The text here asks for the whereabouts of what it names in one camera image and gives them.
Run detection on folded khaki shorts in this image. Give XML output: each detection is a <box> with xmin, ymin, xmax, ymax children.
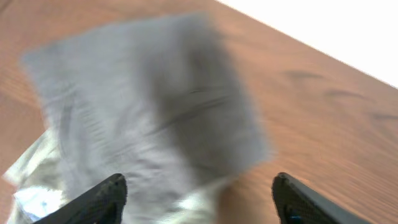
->
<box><xmin>2</xmin><ymin>129</ymin><xmax>69</xmax><ymax>224</ymax></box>

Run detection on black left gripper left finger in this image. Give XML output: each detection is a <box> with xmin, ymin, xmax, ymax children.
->
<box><xmin>34</xmin><ymin>174</ymin><xmax>127</xmax><ymax>224</ymax></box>

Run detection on grey shorts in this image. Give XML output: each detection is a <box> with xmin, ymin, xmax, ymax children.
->
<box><xmin>22</xmin><ymin>14</ymin><xmax>270</xmax><ymax>223</ymax></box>

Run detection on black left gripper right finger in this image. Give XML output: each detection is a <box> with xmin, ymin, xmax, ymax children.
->
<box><xmin>272</xmin><ymin>172</ymin><xmax>370</xmax><ymax>224</ymax></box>

